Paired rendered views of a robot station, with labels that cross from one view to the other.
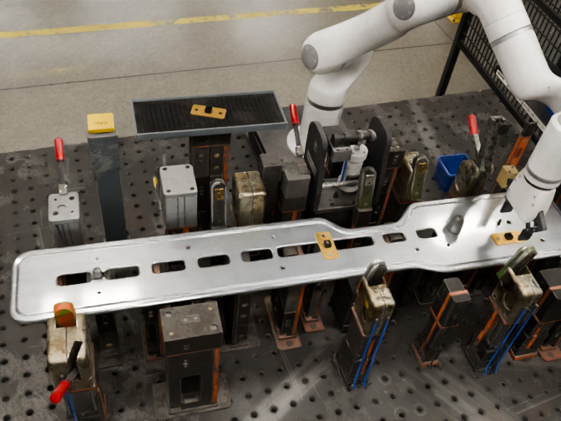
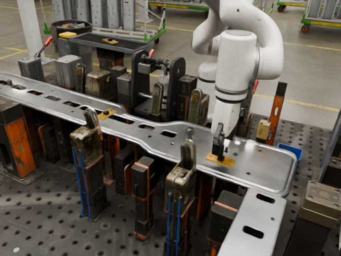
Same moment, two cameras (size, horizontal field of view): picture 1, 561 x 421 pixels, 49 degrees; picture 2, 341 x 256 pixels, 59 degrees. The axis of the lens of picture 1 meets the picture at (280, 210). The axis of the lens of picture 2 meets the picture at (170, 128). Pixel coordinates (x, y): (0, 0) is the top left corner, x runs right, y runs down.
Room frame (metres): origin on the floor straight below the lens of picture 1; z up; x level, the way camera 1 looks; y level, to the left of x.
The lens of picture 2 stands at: (0.50, -1.00, 1.53)
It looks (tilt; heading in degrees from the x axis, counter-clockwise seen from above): 31 degrees down; 47
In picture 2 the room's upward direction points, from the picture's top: 2 degrees clockwise
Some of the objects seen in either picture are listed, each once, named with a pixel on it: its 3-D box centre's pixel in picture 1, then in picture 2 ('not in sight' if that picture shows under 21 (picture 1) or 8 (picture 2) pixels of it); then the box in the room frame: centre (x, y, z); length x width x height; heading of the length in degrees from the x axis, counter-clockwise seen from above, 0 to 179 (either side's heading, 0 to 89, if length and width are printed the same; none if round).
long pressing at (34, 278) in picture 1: (319, 250); (100, 115); (0.97, -0.11, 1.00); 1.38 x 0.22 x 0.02; 110
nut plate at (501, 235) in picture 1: (508, 236); (220, 158); (1.10, -0.58, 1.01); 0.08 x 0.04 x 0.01; 110
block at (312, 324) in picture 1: (315, 280); (111, 147); (1.00, -0.12, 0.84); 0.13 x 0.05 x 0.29; 20
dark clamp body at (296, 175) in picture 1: (288, 219); (130, 116); (1.16, -0.02, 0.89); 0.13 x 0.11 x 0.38; 20
